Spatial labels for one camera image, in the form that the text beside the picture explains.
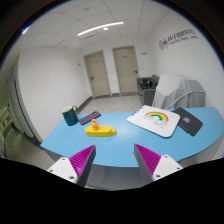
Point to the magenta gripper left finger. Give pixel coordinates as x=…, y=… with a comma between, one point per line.
x=75, y=169

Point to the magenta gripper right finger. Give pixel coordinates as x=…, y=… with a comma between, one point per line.
x=153, y=166

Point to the orange charger plug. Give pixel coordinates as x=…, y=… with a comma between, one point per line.
x=95, y=125

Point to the white rainbow board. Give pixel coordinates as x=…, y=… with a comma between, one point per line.
x=155, y=120

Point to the dark teal mug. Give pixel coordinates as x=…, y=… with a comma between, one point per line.
x=70, y=115

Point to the black tablet case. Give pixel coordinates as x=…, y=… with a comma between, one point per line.
x=188, y=122

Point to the purple smartphone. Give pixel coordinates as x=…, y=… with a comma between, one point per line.
x=89, y=117

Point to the grey cloth covered furniture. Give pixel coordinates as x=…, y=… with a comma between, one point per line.
x=174, y=91

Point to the grey cabinet with items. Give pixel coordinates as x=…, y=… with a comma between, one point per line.
x=146, y=89

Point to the right beige door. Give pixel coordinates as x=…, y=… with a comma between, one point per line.
x=127, y=69

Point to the beige door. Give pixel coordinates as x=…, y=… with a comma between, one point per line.
x=96, y=70
x=127, y=69

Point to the left beige door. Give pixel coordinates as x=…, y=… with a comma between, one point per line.
x=96, y=70

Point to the long ceiling light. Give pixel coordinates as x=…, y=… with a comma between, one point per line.
x=99, y=27

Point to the wall logo sign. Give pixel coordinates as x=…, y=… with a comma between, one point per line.
x=177, y=37

